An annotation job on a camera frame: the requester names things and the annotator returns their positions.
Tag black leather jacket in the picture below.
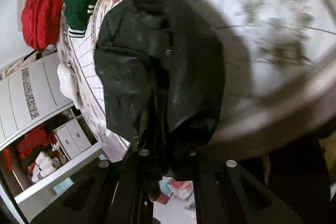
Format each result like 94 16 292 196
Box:
94 0 225 175

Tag white storage boxes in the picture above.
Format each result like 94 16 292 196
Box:
55 119 91 160

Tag white wardrobe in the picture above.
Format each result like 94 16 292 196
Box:
1 53 102 223

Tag white folded sweater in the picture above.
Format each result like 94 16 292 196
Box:
57 61 82 110

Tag white checked bed sheet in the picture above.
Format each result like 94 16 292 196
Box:
58 0 335 160

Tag red padded jacket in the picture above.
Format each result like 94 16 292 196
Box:
21 0 63 51

